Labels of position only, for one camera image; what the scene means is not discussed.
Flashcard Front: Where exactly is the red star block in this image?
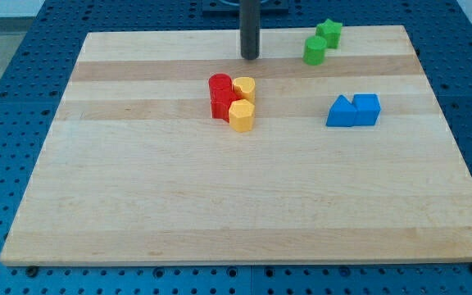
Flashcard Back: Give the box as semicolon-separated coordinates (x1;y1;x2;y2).
211;89;239;122

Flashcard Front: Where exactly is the blue cube block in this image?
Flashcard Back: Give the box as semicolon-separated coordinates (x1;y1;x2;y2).
352;93;381;126

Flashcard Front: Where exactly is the green star block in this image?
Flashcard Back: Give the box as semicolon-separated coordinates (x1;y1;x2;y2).
315;19;343;49

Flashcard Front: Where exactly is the yellow hexagon block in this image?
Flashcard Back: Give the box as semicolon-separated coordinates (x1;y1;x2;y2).
229;99;256;133

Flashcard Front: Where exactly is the yellow heart block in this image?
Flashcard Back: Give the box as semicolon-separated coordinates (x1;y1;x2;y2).
232;77;256;104

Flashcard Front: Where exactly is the red cylinder block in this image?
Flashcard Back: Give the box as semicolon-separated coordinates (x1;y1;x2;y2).
208;73;232;101

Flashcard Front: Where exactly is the light wooden board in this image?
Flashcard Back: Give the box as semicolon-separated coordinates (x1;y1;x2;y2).
0;25;472;266

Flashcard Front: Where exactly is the blue triangle block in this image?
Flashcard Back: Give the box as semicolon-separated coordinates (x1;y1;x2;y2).
325;95;357;127

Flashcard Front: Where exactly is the green cylinder block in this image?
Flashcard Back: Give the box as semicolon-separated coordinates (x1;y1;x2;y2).
302;35;327;66

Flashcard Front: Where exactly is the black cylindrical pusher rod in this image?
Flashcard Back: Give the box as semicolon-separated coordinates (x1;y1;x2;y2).
239;0;261;60

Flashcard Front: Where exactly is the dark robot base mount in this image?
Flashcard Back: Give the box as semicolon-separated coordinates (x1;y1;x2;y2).
200;0;289;16

